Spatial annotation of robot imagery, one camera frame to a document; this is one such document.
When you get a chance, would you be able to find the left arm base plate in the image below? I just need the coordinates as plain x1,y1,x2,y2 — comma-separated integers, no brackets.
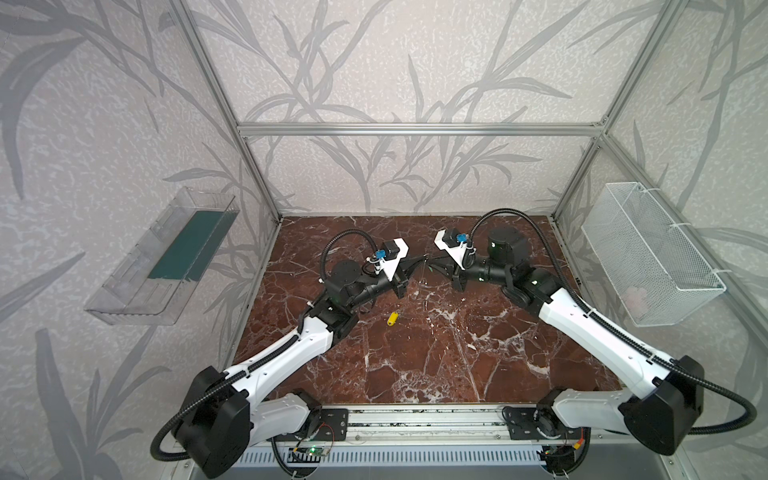
293,408,350,442

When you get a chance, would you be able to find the white wire mesh basket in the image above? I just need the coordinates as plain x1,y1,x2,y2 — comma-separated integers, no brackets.
582,182,727,327

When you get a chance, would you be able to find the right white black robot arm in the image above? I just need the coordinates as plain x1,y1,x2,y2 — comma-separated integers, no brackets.
430,227,703,455

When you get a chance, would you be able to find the green circuit board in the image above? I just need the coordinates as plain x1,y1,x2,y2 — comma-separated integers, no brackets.
290,445,332,463

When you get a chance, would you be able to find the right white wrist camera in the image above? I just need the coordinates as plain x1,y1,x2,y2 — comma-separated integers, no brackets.
434,228,476,270

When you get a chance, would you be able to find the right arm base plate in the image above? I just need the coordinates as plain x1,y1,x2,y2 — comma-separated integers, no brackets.
501,405,582,444

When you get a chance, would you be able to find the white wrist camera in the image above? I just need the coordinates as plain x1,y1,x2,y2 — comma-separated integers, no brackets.
434,228,476,270
367,238,409,281

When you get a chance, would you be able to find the right black corrugated cable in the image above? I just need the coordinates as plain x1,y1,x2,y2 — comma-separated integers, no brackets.
469,207,758,436

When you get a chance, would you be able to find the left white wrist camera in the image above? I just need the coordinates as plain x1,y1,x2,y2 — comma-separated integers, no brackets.
367,238,409,281

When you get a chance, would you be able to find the aluminium mounting rail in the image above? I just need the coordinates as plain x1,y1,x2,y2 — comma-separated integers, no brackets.
173,403,661,448

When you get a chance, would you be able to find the pink object in basket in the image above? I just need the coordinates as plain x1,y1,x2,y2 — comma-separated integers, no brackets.
621,286,650,320

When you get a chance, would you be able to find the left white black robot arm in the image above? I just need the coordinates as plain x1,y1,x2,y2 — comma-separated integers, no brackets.
150,256,426,479

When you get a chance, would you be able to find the clear plastic wall tray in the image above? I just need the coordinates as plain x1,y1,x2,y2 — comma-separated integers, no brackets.
85,187,240,326

